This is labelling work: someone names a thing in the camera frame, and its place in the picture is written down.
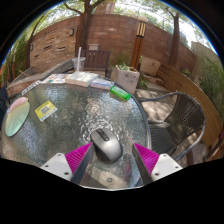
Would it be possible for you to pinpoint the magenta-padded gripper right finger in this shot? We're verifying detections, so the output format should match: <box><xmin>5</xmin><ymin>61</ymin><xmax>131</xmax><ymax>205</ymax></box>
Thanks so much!
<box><xmin>131</xmin><ymin>142</ymin><xmax>184</xmax><ymax>186</ymax></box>

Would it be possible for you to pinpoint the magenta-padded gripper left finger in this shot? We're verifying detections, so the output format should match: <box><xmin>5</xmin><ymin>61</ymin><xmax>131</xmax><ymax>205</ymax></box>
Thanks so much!
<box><xmin>39</xmin><ymin>142</ymin><xmax>96</xmax><ymax>185</ymax></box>

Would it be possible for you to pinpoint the grey and black computer mouse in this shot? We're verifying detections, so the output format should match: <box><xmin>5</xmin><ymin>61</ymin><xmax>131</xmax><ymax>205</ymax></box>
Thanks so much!
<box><xmin>89</xmin><ymin>128</ymin><xmax>124</xmax><ymax>163</ymax></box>

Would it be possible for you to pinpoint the round green mouse pad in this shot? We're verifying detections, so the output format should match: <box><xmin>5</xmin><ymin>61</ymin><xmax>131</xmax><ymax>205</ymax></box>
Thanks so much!
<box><xmin>4</xmin><ymin>96</ymin><xmax>31</xmax><ymax>138</ymax></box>

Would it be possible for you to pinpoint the yellow printed card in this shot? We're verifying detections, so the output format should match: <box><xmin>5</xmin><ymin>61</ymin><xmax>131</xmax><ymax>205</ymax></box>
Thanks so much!
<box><xmin>34</xmin><ymin>100</ymin><xmax>58</xmax><ymax>122</ymax></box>

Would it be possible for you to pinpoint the curved wooden bench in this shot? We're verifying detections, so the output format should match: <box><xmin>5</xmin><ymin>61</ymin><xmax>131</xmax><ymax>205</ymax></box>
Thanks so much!
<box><xmin>156</xmin><ymin>63</ymin><xmax>224</xmax><ymax>148</ymax></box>

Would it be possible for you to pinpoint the green plastic case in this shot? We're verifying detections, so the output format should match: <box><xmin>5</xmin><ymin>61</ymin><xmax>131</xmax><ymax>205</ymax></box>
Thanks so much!
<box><xmin>109</xmin><ymin>85</ymin><xmax>132</xmax><ymax>101</ymax></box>

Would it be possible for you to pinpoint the colourful printed sheet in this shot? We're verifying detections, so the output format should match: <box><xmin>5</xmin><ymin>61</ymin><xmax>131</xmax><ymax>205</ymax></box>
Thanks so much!
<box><xmin>42</xmin><ymin>73</ymin><xmax>72</xmax><ymax>85</ymax></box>

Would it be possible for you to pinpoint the white flat box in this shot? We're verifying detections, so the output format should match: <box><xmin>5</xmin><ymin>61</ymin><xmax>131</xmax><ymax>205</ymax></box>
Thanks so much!
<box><xmin>65</xmin><ymin>71</ymin><xmax>100</xmax><ymax>88</ymax></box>

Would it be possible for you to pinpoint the raised stone basin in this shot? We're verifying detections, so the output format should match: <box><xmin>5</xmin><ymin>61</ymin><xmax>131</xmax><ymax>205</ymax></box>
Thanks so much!
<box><xmin>6</xmin><ymin>59</ymin><xmax>76</xmax><ymax>98</ymax></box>

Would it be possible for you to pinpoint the white and blue packet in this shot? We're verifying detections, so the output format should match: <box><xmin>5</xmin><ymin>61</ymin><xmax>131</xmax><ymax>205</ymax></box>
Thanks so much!
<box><xmin>90</xmin><ymin>77</ymin><xmax>115</xmax><ymax>91</ymax></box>

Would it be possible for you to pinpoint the white square planter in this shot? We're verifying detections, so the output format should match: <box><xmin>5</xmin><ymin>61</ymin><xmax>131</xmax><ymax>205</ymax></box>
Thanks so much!
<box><xmin>110</xmin><ymin>63</ymin><xmax>141</xmax><ymax>95</ymax></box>

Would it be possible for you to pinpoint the tan stone block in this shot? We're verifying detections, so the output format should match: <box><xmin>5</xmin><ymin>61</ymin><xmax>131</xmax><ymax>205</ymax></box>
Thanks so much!
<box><xmin>139</xmin><ymin>56</ymin><xmax>161</xmax><ymax>77</ymax></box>

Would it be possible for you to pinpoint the clear plastic cup with straw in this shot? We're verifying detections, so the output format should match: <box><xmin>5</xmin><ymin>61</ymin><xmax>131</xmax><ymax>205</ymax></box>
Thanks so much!
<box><xmin>71</xmin><ymin>46</ymin><xmax>86</xmax><ymax>73</ymax></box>

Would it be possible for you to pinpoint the dark wooden slatted chair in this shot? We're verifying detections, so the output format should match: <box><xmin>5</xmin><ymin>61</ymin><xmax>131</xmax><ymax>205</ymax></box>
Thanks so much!
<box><xmin>79</xmin><ymin>49</ymin><xmax>112</xmax><ymax>78</ymax></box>

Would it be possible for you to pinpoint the slender leaning tree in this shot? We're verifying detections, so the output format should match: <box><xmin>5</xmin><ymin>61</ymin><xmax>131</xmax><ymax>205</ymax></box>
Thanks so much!
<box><xmin>28</xmin><ymin>13</ymin><xmax>48</xmax><ymax>68</ymax></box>

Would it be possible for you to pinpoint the large tree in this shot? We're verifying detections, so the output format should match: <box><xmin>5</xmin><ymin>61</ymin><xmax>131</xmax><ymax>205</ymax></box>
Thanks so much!
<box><xmin>63</xmin><ymin>0</ymin><xmax>108</xmax><ymax>56</ymax></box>

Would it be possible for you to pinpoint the thin tree by wall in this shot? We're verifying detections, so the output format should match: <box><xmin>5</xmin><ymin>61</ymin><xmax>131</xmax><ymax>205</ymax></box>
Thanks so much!
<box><xmin>164</xmin><ymin>6</ymin><xmax>183</xmax><ymax>68</ymax></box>

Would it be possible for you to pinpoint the grey wall box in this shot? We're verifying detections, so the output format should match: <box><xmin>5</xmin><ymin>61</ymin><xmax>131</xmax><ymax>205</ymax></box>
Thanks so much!
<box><xmin>88</xmin><ymin>43</ymin><xmax>100</xmax><ymax>52</ymax></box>

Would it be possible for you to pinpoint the wooden garden lamp post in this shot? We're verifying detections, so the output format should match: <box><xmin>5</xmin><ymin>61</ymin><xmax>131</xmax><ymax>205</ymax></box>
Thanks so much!
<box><xmin>129</xmin><ymin>15</ymin><xmax>149</xmax><ymax>69</ymax></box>

